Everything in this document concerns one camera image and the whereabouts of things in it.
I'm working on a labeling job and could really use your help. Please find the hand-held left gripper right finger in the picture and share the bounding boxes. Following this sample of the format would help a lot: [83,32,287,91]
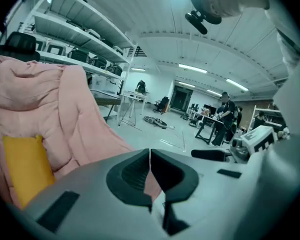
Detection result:
[151,148,251,240]

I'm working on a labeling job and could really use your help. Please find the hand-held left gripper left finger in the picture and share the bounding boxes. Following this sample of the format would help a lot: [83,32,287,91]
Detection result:
[23,148,169,240]

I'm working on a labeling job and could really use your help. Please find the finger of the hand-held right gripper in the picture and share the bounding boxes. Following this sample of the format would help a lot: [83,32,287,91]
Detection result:
[191,148,233,163]

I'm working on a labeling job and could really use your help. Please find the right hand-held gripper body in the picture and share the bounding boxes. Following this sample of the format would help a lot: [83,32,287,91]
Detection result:
[229,125,276,164]

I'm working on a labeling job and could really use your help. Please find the orange pillow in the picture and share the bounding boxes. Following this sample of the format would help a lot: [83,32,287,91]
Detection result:
[2,134,57,210]

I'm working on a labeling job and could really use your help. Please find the black-legged table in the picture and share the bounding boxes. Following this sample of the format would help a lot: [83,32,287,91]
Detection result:
[194,113,232,145]

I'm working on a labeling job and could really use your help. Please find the person's beige shirt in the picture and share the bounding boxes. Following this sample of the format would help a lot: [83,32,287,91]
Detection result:
[239,0,300,240]

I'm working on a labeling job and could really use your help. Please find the ceiling light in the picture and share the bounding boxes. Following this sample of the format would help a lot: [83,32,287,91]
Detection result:
[226,78,250,93]
[178,63,208,75]

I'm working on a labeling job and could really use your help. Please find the dark double door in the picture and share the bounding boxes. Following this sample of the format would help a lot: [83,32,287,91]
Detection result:
[169,84,194,113]

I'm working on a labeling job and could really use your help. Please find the black mesh office chair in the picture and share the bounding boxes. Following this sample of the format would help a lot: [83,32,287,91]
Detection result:
[153,96,170,115]
[0,31,41,63]

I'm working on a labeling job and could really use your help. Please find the white table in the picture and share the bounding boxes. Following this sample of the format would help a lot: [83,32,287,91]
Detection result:
[118,91,151,128]

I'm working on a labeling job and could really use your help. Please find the low dark metal table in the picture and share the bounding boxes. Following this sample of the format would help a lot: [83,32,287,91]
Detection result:
[89,88,123,124]

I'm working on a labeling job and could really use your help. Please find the pink padded lounge chair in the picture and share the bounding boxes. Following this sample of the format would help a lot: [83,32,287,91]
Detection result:
[0,53,163,211]

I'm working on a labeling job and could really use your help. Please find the black metal staircase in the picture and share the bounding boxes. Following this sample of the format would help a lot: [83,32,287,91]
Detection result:
[126,45,148,59]

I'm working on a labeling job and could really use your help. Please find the row of black equipment cases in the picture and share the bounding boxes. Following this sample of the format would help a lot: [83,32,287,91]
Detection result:
[34,0,123,76]

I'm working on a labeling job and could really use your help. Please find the person's face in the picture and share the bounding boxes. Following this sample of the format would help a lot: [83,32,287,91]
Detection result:
[211,0,270,19]

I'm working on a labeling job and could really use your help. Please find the white shelf rack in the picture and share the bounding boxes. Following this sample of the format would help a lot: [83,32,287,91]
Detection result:
[19,0,139,126]

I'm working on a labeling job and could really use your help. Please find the white wire shelf unit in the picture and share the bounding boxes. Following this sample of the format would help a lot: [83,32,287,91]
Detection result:
[249,105,284,133]

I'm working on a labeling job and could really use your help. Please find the black strap harness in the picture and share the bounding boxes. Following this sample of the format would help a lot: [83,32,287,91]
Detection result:
[143,115,170,130]

